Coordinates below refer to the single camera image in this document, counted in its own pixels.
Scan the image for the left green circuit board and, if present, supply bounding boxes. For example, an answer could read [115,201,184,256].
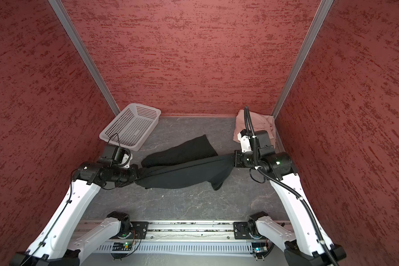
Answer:
[111,243,132,252]

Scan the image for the right green circuit board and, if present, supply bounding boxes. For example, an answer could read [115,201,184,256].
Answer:
[251,242,269,259]

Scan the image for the white perforated plastic basket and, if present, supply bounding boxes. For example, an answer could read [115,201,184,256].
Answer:
[99,103,161,151]

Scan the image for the aluminium right corner post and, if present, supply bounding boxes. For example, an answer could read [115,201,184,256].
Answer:
[272,0,334,119]

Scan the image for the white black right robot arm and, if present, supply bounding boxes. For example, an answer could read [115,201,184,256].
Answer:
[235,151,346,266]

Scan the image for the white slotted cable duct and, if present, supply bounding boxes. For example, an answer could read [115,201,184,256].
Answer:
[94,241,252,256]

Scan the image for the black shorts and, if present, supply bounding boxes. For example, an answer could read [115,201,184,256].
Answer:
[135,135,235,191]

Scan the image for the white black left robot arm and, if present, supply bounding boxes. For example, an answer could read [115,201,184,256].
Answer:
[10,162,139,266]

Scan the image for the aluminium corner post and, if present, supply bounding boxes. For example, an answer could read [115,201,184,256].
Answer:
[48,0,120,116]
[272,0,334,119]

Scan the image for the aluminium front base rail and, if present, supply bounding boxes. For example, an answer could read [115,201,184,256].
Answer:
[72,219,293,242]

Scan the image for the black corrugated right cable conduit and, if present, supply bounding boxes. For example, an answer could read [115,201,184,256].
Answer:
[243,106,340,266]

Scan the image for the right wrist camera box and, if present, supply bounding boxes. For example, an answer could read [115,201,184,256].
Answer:
[237,130,276,156]

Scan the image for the aluminium left corner post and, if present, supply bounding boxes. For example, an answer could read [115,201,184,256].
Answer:
[48,0,120,116]

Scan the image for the pink drawstring shorts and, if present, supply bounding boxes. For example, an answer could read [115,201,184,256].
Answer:
[233,110,276,146]

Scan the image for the green circuit board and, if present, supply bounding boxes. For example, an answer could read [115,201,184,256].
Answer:
[251,242,269,259]
[111,243,132,252]

